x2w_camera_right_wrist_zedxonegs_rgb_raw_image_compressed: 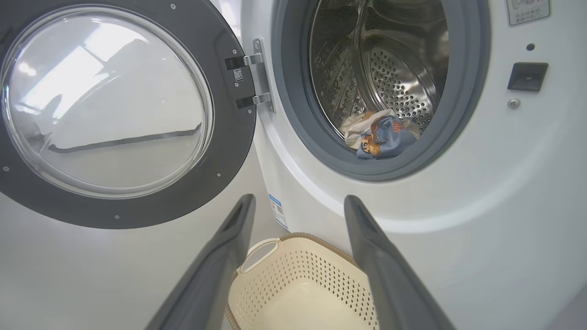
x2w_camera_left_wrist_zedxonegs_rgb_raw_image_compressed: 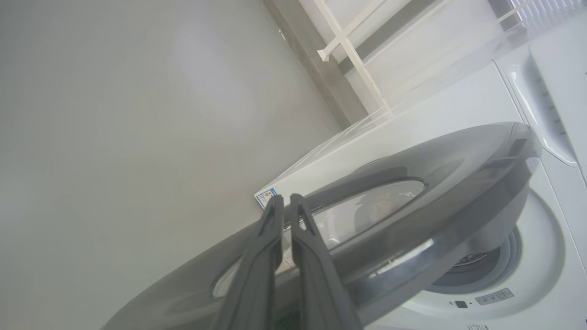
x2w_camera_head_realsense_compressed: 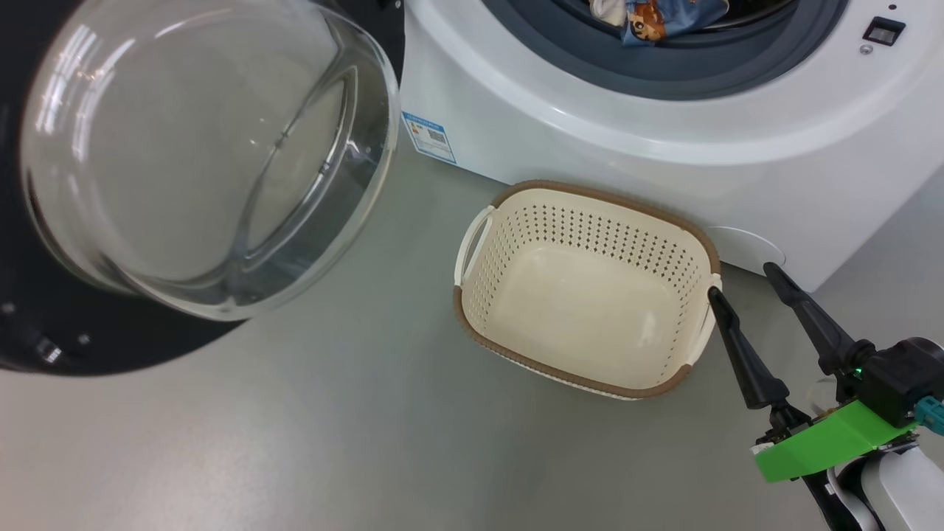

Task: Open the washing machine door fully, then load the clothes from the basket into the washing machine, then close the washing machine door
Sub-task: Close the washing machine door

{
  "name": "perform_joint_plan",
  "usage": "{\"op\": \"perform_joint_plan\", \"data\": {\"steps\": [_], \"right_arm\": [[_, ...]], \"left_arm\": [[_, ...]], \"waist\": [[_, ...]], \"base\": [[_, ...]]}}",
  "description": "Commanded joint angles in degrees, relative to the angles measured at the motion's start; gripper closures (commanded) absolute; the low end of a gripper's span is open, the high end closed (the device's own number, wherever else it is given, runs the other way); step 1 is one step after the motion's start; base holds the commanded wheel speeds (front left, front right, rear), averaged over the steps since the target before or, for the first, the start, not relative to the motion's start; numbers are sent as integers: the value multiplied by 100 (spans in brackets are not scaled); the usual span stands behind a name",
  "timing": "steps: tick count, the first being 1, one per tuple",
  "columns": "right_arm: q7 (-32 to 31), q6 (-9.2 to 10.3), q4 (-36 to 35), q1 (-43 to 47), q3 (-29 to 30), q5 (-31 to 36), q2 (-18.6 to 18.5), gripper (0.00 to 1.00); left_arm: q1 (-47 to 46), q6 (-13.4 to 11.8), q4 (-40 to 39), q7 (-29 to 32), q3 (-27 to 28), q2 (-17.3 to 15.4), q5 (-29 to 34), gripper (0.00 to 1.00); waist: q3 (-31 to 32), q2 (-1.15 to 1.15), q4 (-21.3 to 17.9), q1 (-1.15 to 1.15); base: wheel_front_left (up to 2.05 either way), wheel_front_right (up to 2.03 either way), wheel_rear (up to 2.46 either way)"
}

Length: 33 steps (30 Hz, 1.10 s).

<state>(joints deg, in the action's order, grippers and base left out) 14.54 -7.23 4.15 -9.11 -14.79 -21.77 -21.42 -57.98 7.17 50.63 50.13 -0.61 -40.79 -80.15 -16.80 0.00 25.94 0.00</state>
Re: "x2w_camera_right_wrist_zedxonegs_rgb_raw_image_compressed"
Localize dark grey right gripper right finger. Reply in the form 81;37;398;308
344;195;454;330

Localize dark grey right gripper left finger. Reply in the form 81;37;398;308
144;194;256;330

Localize round black glass washer door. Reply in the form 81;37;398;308
0;0;257;230

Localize blue printed garment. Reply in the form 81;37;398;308
355;115;416;160

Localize cream printed garment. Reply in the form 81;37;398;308
342;109;421;150

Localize white front-load washing machine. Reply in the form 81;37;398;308
238;0;587;330

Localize metal washer door hinge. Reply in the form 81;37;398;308
225;38;277;113

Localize perforated steel washer drum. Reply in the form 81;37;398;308
308;0;450;138

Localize black door latch socket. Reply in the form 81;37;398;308
507;62;549;92

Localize cream perforated laundry basket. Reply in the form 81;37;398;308
224;232;379;330

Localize blue energy label sticker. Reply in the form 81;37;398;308
268;193;289;231

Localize grey warning label sticker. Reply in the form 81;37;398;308
506;0;551;27

